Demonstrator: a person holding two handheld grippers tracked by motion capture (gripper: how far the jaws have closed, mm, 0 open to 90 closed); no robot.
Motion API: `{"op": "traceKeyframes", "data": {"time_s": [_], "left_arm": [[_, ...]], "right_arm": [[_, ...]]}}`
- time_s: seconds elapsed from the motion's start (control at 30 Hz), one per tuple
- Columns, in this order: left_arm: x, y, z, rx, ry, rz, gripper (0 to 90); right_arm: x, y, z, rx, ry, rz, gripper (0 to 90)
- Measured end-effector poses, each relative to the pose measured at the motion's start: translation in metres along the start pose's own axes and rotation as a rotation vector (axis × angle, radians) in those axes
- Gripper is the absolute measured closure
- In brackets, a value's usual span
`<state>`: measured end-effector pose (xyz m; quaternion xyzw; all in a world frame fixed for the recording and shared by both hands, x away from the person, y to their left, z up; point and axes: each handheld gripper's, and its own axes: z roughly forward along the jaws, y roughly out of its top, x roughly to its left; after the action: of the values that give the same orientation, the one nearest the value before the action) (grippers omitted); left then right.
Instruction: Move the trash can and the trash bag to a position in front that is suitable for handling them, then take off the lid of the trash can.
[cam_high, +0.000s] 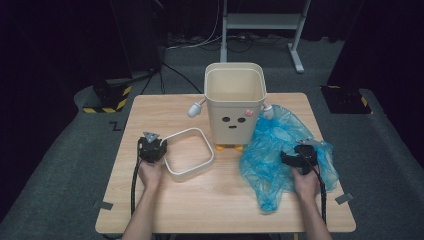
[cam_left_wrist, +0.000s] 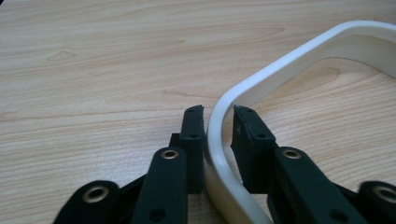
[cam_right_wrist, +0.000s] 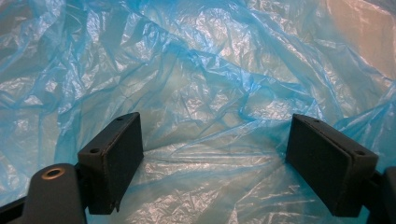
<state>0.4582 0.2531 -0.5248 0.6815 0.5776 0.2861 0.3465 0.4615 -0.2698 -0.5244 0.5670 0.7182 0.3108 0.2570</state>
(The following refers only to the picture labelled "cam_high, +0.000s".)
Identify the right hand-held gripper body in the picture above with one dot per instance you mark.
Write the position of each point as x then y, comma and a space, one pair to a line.
305, 156

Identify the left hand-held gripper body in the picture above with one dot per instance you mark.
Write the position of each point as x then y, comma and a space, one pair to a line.
148, 150

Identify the blue plastic bag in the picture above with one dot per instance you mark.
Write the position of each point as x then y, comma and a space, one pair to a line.
266, 156

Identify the cream trash bin with face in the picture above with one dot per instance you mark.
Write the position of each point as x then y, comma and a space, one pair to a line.
233, 128

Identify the person's left hand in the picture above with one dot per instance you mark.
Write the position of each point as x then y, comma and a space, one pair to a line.
150, 175

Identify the person's right hand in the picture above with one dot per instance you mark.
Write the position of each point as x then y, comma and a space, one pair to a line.
306, 185

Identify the grey tape piece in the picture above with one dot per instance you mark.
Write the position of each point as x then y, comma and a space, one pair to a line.
344, 198
103, 205

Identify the black yellow striped stand base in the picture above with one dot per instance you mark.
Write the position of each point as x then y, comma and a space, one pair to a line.
110, 96

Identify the black stand base yellow mark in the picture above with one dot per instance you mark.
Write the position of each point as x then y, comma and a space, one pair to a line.
343, 100

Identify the white metal stand frame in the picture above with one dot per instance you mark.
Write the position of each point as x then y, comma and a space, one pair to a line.
260, 20

